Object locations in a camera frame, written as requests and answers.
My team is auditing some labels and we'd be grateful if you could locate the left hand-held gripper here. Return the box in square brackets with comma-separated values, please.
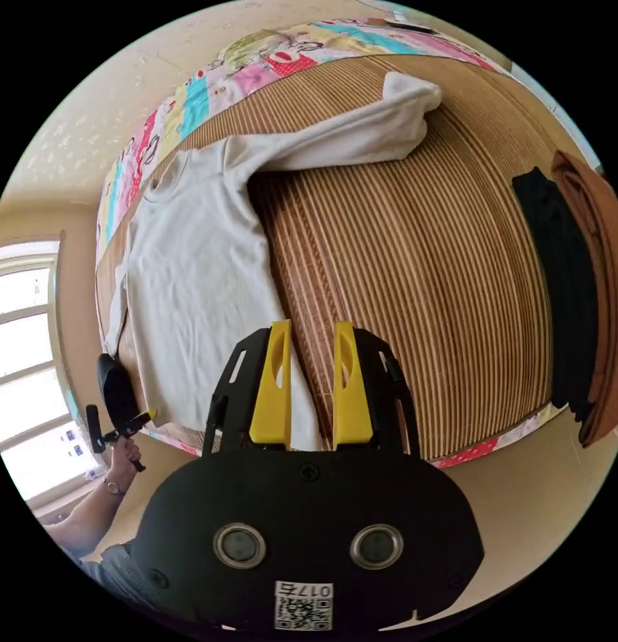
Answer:
[97, 353, 159, 473]

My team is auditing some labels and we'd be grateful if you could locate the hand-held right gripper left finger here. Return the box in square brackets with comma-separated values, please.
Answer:
[248, 319, 293, 451]

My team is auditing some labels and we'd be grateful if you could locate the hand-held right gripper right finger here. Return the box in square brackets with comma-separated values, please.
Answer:
[332, 320, 374, 451]

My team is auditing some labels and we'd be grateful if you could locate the white long sleeve shirt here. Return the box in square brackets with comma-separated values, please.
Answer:
[102, 71, 443, 451]

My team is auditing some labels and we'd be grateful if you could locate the person's left forearm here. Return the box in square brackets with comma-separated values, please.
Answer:
[41, 476, 127, 558]

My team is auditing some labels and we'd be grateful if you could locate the person's left hand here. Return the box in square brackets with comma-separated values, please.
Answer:
[105, 435, 142, 486]

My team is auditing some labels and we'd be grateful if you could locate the window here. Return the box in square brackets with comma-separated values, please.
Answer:
[0, 240, 109, 518]

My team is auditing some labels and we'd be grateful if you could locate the bed with woven mat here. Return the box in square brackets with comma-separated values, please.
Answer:
[94, 17, 611, 470]

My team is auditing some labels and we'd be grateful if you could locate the person's body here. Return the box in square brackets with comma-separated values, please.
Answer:
[62, 542, 157, 605]

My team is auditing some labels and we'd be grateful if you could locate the pile of clothes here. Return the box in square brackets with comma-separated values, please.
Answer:
[512, 149, 618, 448]

